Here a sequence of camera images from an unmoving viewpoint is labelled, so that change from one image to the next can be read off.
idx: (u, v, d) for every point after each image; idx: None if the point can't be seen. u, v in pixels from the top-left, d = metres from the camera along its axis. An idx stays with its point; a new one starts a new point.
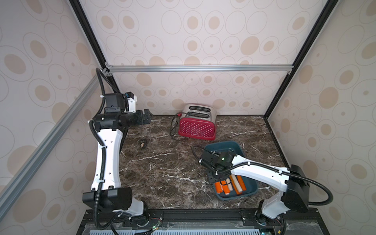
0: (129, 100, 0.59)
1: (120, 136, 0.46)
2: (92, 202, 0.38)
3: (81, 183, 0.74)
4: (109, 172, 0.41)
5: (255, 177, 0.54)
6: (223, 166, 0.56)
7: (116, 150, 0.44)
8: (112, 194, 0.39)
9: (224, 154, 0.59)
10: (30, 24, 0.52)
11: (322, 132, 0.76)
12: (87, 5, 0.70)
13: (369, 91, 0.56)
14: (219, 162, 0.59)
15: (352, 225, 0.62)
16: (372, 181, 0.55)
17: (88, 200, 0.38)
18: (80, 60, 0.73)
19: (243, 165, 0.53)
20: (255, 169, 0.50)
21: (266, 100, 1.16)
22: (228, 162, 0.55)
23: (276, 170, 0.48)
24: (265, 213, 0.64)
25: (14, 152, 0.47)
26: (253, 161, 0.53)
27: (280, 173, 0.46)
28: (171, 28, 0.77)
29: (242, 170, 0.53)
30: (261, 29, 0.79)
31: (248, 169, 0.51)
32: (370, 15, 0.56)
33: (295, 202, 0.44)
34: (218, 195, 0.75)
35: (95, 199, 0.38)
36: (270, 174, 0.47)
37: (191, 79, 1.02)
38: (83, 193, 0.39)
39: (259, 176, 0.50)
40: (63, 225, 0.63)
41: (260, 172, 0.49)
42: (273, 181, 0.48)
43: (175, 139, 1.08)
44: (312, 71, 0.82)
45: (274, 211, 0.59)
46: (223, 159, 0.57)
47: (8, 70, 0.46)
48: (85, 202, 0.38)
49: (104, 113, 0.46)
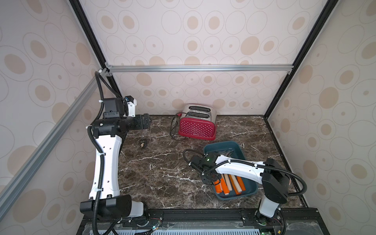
0: (129, 104, 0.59)
1: (117, 142, 0.44)
2: (90, 212, 0.37)
3: (81, 183, 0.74)
4: (107, 180, 0.40)
5: (237, 173, 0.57)
6: (208, 166, 0.61)
7: (115, 157, 0.43)
8: (110, 203, 0.37)
9: (210, 155, 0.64)
10: (30, 24, 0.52)
11: (322, 132, 0.76)
12: (87, 5, 0.70)
13: (369, 91, 0.56)
14: (204, 163, 0.67)
15: (352, 225, 0.62)
16: (372, 181, 0.55)
17: (86, 209, 0.37)
18: (80, 60, 0.73)
19: (223, 163, 0.58)
20: (235, 165, 0.55)
21: (266, 100, 1.16)
22: (213, 162, 0.60)
23: (251, 164, 0.52)
24: (263, 213, 0.64)
25: (14, 152, 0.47)
26: (233, 158, 0.57)
27: (256, 167, 0.50)
28: (171, 28, 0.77)
29: (224, 168, 0.58)
30: (261, 29, 0.79)
31: (229, 166, 0.56)
32: (370, 15, 0.56)
33: (274, 194, 0.47)
34: (218, 196, 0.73)
35: (93, 208, 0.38)
36: (247, 168, 0.52)
37: (191, 79, 1.02)
38: (81, 203, 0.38)
39: (239, 171, 0.55)
40: (63, 225, 0.63)
41: (239, 167, 0.54)
42: (250, 175, 0.52)
43: (175, 139, 1.08)
44: (312, 71, 0.82)
45: (270, 209, 0.60)
46: (208, 160, 0.62)
47: (8, 70, 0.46)
48: (83, 212, 0.37)
49: (103, 119, 0.45)
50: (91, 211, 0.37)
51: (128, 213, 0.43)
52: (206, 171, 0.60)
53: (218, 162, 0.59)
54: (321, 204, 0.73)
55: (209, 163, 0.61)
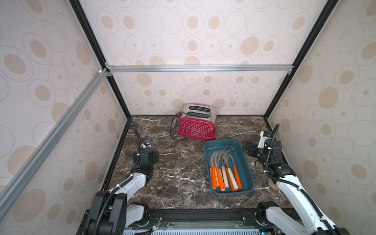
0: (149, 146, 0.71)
1: (144, 181, 0.61)
2: (97, 207, 0.42)
3: (81, 183, 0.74)
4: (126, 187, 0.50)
5: (292, 201, 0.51)
6: (274, 172, 0.57)
7: (138, 182, 0.56)
8: (118, 199, 0.43)
9: (284, 166, 0.59)
10: (30, 24, 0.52)
11: (322, 132, 0.76)
12: (87, 5, 0.70)
13: (369, 91, 0.56)
14: (275, 166, 0.61)
15: (352, 225, 0.62)
16: (372, 181, 0.55)
17: (98, 200, 0.43)
18: (80, 60, 0.73)
19: (291, 184, 0.52)
20: (300, 197, 0.48)
21: (266, 100, 1.16)
22: (282, 173, 0.55)
23: (319, 213, 0.44)
24: (267, 214, 0.67)
25: (14, 152, 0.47)
26: (304, 189, 0.50)
27: (322, 219, 0.42)
28: (171, 28, 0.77)
29: (288, 189, 0.52)
30: (261, 30, 0.79)
31: (294, 192, 0.50)
32: (370, 15, 0.56)
33: None
34: (214, 191, 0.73)
35: (105, 201, 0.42)
36: (308, 210, 0.45)
37: (191, 79, 1.02)
38: (98, 192, 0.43)
39: (296, 203, 0.49)
40: (64, 225, 0.63)
41: (302, 200, 0.47)
42: (306, 217, 0.45)
43: (175, 139, 1.08)
44: (311, 71, 0.82)
45: (277, 222, 0.60)
46: (280, 168, 0.57)
47: (8, 70, 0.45)
48: (92, 203, 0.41)
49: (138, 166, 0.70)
50: (100, 204, 0.43)
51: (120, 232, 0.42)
52: (269, 174, 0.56)
53: (285, 178, 0.54)
54: (321, 204, 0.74)
55: (278, 170, 0.57)
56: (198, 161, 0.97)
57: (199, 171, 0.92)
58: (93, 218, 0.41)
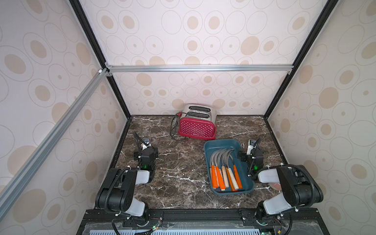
0: (148, 146, 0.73)
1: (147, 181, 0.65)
2: (111, 178, 0.48)
3: (81, 183, 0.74)
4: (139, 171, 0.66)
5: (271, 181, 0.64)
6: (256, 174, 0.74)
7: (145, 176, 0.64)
8: (130, 172, 0.49)
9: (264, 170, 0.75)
10: (30, 24, 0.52)
11: (322, 132, 0.76)
12: (87, 5, 0.70)
13: (369, 91, 0.56)
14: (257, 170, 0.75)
15: (352, 225, 0.63)
16: (372, 181, 0.55)
17: (113, 171, 0.49)
18: (80, 60, 0.73)
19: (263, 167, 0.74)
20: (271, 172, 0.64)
21: (266, 100, 1.16)
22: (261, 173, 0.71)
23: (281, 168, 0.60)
24: (265, 205, 0.69)
25: (14, 152, 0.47)
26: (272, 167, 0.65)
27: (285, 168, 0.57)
28: (171, 28, 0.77)
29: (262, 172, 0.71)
30: (261, 29, 0.79)
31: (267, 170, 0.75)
32: (370, 15, 0.56)
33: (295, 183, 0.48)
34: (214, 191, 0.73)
35: (118, 173, 0.52)
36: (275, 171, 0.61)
37: (191, 79, 1.02)
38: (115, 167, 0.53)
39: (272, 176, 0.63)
40: (64, 225, 0.63)
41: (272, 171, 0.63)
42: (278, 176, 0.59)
43: (175, 139, 1.08)
44: (311, 71, 0.82)
45: (273, 204, 0.63)
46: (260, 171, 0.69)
47: (8, 70, 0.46)
48: (108, 174, 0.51)
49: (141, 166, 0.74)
50: (114, 175, 0.48)
51: (128, 206, 0.45)
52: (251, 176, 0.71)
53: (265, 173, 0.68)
54: (322, 204, 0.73)
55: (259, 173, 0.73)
56: (198, 161, 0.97)
57: (199, 171, 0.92)
58: (105, 187, 0.46)
